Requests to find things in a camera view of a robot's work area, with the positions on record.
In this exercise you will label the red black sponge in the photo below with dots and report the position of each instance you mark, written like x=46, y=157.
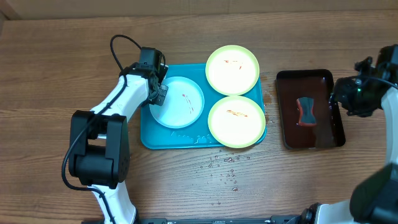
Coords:
x=305, y=108

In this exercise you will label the black water tray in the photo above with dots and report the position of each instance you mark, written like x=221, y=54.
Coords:
x=317, y=84

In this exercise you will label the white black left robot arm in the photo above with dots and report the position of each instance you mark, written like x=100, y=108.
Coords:
x=99, y=155

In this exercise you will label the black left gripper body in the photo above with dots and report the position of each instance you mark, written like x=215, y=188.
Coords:
x=158, y=98

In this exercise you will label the light blue plate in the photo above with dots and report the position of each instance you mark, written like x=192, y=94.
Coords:
x=183, y=104

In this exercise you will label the yellow-green plate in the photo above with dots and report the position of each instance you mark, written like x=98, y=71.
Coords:
x=232, y=70
x=236, y=121

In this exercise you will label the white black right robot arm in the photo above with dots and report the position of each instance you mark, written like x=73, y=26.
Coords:
x=375, y=199

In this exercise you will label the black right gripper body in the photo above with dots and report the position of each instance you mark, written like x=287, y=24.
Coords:
x=357, y=98

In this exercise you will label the teal plastic tray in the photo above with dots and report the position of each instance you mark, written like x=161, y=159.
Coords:
x=157, y=136

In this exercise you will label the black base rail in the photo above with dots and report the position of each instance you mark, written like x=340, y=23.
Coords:
x=275, y=219

